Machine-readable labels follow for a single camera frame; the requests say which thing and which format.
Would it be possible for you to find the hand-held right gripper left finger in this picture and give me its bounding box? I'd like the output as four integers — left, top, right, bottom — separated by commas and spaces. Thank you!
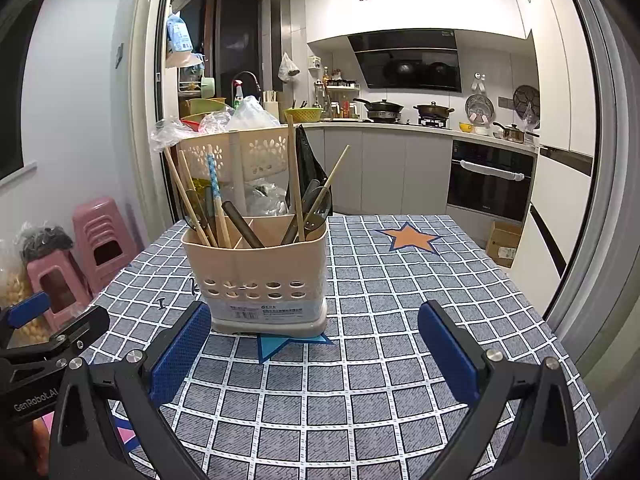
47, 301, 213, 480

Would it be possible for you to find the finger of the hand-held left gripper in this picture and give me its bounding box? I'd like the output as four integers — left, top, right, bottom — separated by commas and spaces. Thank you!
0, 305, 111, 376
0, 291, 51, 333

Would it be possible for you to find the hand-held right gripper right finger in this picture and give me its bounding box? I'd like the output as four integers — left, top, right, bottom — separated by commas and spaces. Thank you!
418, 300, 583, 480

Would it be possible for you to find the beige plastic utensil holder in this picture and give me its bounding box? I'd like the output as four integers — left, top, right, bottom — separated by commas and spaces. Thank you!
180, 215, 329, 337

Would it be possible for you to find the clear grey plastic spoon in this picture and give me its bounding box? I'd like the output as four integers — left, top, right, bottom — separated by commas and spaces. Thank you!
222, 200, 266, 249
299, 210, 327, 242
186, 187, 217, 242
304, 186, 334, 231
281, 179, 323, 245

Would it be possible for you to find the blue dotted wooden chopstick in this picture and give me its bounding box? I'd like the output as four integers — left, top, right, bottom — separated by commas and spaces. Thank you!
206, 154, 232, 249

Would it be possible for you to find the person's left forearm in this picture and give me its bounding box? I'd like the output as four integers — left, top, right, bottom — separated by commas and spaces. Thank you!
31, 410, 52, 443

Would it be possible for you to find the clear bag of yellow produce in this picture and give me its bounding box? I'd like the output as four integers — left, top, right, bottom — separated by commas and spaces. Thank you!
0, 255, 51, 346

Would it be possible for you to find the pink plastic stool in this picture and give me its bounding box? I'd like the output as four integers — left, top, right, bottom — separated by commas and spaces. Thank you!
26, 250, 93, 333
72, 199, 138, 293

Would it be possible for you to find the dark plastic bag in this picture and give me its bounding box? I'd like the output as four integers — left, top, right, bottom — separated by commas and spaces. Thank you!
15, 226, 73, 263

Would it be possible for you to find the blue-grey checked tablecloth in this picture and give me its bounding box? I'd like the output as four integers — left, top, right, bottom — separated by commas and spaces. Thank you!
87, 214, 613, 480

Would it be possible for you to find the pink star sticker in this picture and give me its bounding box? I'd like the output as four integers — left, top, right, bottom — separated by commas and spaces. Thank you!
112, 412, 138, 453

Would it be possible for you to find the blue star sticker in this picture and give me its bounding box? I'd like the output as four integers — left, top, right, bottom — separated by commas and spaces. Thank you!
257, 332, 335, 365

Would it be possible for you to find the cardboard box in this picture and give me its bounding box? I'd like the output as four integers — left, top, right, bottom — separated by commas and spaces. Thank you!
486, 221, 523, 268

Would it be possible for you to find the orange star sticker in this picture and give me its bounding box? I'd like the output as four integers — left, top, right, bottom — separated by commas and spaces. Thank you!
375, 222, 443, 256

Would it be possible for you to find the black built-in oven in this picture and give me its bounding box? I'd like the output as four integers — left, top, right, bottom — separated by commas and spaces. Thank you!
446, 140, 536, 223

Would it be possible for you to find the grey kitchen counter cabinet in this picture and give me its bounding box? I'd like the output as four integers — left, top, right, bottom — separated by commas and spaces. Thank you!
302, 122, 453, 216

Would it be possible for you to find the crumpled clear plastic bag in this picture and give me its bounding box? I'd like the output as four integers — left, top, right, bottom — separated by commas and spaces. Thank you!
150, 117, 193, 153

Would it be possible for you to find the beige perforated storage cart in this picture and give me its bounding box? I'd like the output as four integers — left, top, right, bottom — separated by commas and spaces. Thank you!
177, 127, 301, 221

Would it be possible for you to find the steel pot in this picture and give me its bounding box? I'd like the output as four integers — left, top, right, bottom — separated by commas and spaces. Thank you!
492, 122, 526, 143

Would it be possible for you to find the black hanging plastic bag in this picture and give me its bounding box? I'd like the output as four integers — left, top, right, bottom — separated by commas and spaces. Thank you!
285, 125, 328, 211

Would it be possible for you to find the grey sliding door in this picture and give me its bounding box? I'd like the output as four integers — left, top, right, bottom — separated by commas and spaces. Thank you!
545, 0, 640, 401

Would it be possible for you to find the white refrigerator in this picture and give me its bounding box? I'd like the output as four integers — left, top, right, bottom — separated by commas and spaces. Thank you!
510, 0, 596, 306

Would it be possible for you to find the round metal steamer rack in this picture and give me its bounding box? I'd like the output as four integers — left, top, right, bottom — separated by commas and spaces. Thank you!
465, 95, 495, 126

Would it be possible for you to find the green plastic basin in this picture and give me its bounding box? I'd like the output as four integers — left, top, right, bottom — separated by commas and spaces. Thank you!
185, 97, 233, 118

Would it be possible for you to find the white translucent plastic bag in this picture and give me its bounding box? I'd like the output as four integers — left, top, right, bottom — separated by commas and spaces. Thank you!
227, 96, 281, 131

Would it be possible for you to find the black frying pan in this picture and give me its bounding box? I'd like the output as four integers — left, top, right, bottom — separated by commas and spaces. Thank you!
353, 98, 404, 122

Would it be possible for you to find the green plastic colander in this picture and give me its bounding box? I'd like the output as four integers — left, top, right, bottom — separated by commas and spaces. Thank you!
284, 107, 323, 123

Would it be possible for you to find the white spice rack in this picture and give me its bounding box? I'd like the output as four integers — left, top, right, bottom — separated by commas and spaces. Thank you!
322, 77, 358, 121

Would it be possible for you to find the metal kitchen faucet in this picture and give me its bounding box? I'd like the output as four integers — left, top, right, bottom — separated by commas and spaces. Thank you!
232, 71, 261, 101

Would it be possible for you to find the black range hood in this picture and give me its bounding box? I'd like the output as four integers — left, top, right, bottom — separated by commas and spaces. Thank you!
348, 31, 462, 93

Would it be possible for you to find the white hanging plastic bag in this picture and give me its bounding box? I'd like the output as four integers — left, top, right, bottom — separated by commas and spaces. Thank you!
278, 52, 300, 83

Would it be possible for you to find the blue hanging package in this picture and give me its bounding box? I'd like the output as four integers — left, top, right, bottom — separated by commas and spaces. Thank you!
167, 12, 193, 53

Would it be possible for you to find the dark glass door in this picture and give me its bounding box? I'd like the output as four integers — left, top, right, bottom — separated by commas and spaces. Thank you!
197, 0, 263, 106

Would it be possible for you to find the dark wok with handles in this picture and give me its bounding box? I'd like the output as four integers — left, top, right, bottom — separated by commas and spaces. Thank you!
413, 101, 455, 118

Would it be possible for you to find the white wall cabinet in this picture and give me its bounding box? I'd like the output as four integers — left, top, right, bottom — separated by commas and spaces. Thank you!
305, 0, 531, 45

